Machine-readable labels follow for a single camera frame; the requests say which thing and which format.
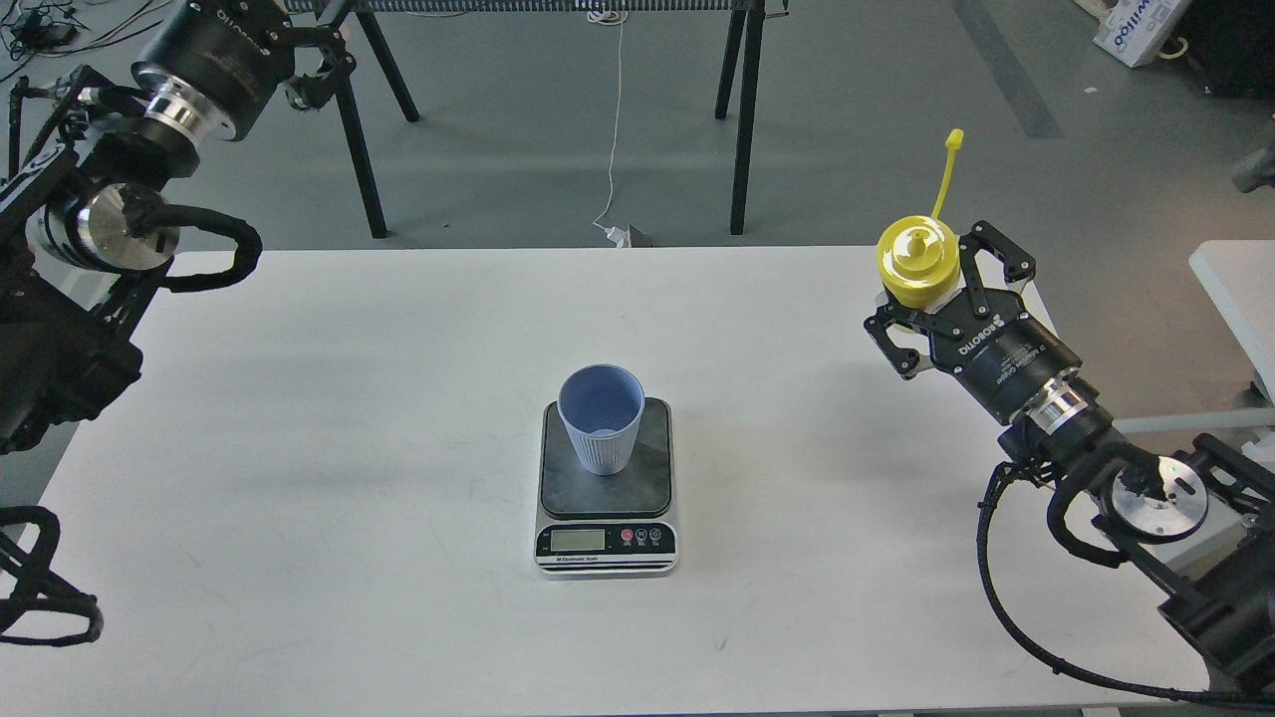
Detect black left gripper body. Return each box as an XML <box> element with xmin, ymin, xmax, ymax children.
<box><xmin>130</xmin><ymin>1</ymin><xmax>295</xmax><ymax>142</ymax></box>

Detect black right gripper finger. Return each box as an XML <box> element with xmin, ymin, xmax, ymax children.
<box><xmin>864</xmin><ymin>293</ymin><xmax>947</xmax><ymax>380</ymax></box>
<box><xmin>956</xmin><ymin>219</ymin><xmax>1037</xmax><ymax>320</ymax></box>

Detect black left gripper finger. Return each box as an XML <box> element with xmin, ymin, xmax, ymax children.
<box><xmin>261</xmin><ymin>23</ymin><xmax>357</xmax><ymax>111</ymax></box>

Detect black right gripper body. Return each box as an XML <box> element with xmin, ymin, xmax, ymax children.
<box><xmin>929</xmin><ymin>290</ymin><xmax>1081</xmax><ymax>426</ymax></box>

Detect yellow squeeze bottle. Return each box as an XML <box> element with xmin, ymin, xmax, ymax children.
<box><xmin>876</xmin><ymin>128</ymin><xmax>964</xmax><ymax>313</ymax></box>

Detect blue ribbed plastic cup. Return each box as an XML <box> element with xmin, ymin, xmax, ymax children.
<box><xmin>557</xmin><ymin>364</ymin><xmax>645</xmax><ymax>476</ymax></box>

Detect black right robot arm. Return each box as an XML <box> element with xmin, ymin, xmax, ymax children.
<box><xmin>864</xmin><ymin>216</ymin><xmax>1274</xmax><ymax>712</ymax></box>

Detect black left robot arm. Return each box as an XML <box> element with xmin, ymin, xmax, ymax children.
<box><xmin>1</xmin><ymin>1</ymin><xmax>356</xmax><ymax>454</ymax></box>

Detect digital kitchen scale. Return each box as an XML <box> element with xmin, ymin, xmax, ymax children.
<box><xmin>533</xmin><ymin>395</ymin><xmax>681</xmax><ymax>580</ymax></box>

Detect white cardboard box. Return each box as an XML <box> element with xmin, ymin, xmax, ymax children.
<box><xmin>1093</xmin><ymin>1</ymin><xmax>1193</xmax><ymax>69</ymax></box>

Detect black cables on floor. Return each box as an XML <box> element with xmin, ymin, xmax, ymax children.
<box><xmin>0</xmin><ymin>0</ymin><xmax>215</xmax><ymax>85</ymax></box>

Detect white hanging cable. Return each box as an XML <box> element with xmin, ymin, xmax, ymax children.
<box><xmin>587</xmin><ymin>8</ymin><xmax>634</xmax><ymax>248</ymax></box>

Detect black trestle table frame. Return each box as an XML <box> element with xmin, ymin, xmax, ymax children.
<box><xmin>261</xmin><ymin>0</ymin><xmax>793</xmax><ymax>240</ymax></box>

